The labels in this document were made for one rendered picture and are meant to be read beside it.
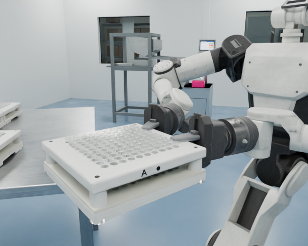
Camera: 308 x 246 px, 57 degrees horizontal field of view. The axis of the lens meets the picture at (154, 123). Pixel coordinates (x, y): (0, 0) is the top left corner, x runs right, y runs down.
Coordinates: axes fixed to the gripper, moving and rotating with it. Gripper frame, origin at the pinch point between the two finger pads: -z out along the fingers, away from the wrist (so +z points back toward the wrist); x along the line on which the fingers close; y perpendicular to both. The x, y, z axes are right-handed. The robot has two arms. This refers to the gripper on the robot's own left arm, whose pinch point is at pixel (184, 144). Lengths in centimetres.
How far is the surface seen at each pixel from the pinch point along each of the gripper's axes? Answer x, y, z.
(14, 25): -64, 580, 14
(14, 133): 11, 65, -29
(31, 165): 18, 49, -26
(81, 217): 31.0, 31.6, -14.7
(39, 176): 18.0, 38.5, -25.0
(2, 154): 16, 57, -34
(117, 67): 7, 401, 149
